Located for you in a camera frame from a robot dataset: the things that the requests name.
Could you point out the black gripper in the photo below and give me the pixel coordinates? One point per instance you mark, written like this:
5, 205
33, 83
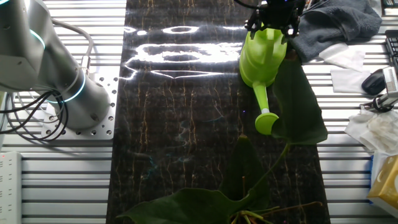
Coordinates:
278, 12

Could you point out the lime green watering can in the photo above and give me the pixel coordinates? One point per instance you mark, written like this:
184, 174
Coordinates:
261, 59

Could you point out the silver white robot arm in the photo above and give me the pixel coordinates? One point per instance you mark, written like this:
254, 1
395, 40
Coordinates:
46, 62

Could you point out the green leafy plant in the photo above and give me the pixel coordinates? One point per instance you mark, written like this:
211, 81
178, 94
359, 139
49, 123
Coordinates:
298, 109

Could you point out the grey terry towel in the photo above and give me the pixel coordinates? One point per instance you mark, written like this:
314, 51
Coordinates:
335, 25

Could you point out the flat white paper napkin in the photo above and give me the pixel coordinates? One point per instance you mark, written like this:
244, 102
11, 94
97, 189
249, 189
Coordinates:
345, 57
348, 81

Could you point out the black computer mouse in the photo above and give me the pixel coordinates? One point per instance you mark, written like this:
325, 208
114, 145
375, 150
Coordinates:
373, 83

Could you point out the black keyboard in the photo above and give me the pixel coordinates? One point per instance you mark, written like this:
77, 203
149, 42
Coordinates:
392, 46

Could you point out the black marble mat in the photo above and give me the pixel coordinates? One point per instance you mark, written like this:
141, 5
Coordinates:
174, 124

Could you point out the crumpled white tissue pile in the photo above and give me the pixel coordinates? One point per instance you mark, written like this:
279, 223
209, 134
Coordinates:
373, 130

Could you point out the blue white packet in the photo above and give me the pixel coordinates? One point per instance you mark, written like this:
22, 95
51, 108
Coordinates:
377, 161

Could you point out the gold tissue box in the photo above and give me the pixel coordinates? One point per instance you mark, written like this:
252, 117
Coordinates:
387, 183

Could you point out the white power strip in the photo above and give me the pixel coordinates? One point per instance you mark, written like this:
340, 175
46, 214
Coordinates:
9, 186

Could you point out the silver depth camera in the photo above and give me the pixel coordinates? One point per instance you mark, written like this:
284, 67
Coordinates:
391, 82

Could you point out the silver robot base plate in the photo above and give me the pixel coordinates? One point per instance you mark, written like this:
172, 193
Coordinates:
105, 124

